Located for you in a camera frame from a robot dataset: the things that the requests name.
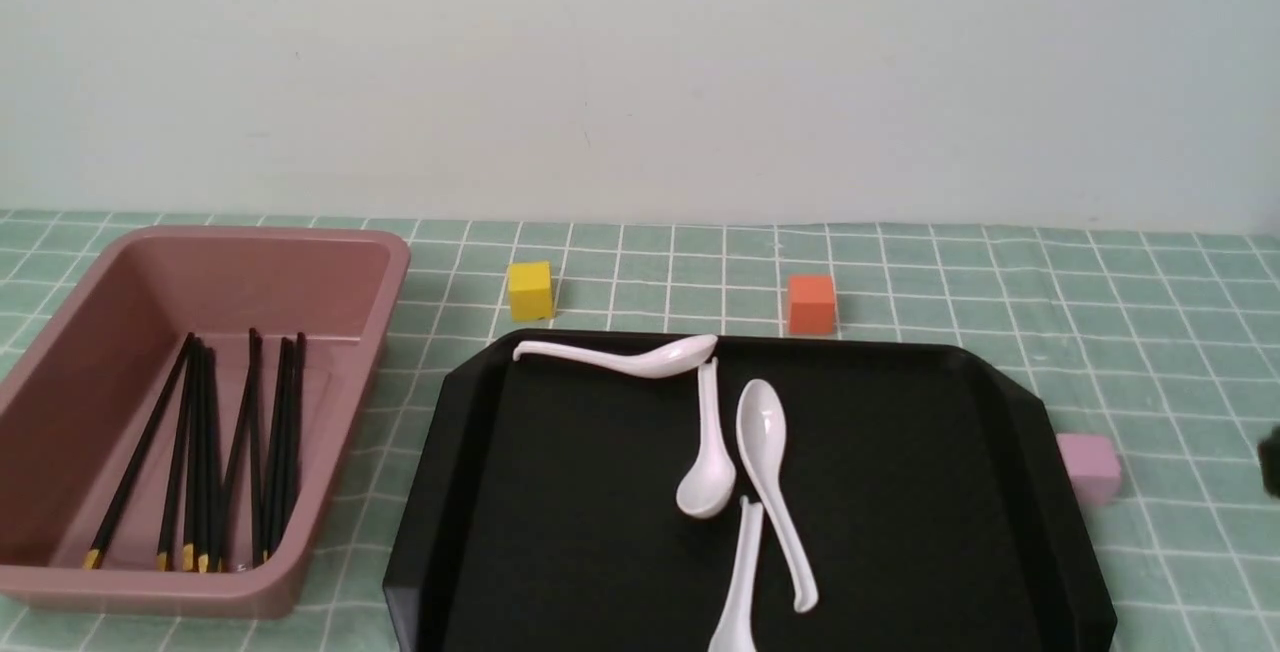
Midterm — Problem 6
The black gripper at right edge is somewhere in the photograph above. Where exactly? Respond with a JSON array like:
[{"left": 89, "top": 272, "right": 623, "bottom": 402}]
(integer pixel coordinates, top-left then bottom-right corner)
[{"left": 1257, "top": 428, "right": 1280, "bottom": 500}]

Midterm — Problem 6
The pink cube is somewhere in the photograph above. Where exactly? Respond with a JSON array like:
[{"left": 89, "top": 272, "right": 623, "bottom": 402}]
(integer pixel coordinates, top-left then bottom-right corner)
[{"left": 1056, "top": 433, "right": 1123, "bottom": 507}]

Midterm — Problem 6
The white spoon top horizontal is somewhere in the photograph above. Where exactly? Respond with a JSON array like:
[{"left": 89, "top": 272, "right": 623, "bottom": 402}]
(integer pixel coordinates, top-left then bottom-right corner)
[{"left": 512, "top": 334, "right": 719, "bottom": 379}]

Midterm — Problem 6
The black chopstick right pair left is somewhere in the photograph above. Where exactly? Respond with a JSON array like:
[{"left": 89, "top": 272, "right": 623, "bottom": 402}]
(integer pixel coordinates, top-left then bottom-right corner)
[{"left": 260, "top": 337, "right": 293, "bottom": 564}]

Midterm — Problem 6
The yellow cube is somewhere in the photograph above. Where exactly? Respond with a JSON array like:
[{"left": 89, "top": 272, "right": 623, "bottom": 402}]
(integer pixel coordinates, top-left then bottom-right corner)
[{"left": 507, "top": 260, "right": 556, "bottom": 323}]

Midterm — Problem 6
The white spoon centre bowl up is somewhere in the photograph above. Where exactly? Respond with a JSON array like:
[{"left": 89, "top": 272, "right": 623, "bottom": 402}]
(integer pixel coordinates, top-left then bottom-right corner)
[{"left": 735, "top": 378, "right": 820, "bottom": 614}]

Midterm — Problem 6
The white spoon bottom edge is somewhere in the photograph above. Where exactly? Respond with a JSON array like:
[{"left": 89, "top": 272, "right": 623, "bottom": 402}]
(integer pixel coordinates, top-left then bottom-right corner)
[{"left": 707, "top": 496, "right": 765, "bottom": 651}]

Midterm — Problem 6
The black chopstick leftmost slanted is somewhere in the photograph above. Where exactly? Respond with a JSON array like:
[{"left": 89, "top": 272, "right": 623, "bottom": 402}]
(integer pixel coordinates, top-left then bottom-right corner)
[{"left": 81, "top": 332, "right": 196, "bottom": 570}]

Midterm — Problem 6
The black chopstick pair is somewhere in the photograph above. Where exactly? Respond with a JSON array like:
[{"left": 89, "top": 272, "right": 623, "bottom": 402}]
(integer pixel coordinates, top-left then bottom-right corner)
[
  {"left": 260, "top": 337, "right": 293, "bottom": 564},
  {"left": 275, "top": 332, "right": 307, "bottom": 543}
]

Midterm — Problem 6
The pink plastic bin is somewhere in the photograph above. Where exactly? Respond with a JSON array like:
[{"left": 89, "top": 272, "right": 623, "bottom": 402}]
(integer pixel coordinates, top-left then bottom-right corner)
[{"left": 1, "top": 225, "right": 410, "bottom": 619}]

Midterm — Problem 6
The black plastic tray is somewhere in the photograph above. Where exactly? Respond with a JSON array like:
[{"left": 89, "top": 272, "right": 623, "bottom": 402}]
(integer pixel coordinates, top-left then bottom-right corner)
[{"left": 383, "top": 329, "right": 1117, "bottom": 651}]

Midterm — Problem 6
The green checkered tablecloth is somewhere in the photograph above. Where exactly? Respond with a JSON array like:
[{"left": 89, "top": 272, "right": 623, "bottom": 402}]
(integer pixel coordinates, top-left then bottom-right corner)
[{"left": 1, "top": 209, "right": 1279, "bottom": 651}]

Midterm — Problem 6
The orange cube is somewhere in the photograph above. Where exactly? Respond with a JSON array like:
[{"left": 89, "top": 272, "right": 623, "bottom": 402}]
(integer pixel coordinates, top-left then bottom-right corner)
[{"left": 786, "top": 274, "right": 838, "bottom": 337}]

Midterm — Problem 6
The white spoon centre bowl down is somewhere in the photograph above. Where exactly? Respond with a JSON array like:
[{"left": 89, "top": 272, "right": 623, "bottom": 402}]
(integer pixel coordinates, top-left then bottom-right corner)
[{"left": 676, "top": 359, "right": 737, "bottom": 520}]

